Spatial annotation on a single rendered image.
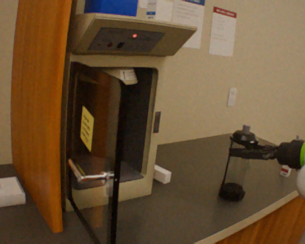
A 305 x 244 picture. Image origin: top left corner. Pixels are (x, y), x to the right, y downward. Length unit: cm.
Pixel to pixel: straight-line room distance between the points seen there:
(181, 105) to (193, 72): 19
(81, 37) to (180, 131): 107
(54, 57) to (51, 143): 20
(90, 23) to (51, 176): 38
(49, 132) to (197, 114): 115
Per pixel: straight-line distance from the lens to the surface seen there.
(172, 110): 163
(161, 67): 97
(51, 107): 73
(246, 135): 109
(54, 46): 70
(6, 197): 98
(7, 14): 120
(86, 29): 74
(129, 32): 79
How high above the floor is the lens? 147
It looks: 16 degrees down
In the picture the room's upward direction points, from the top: 7 degrees clockwise
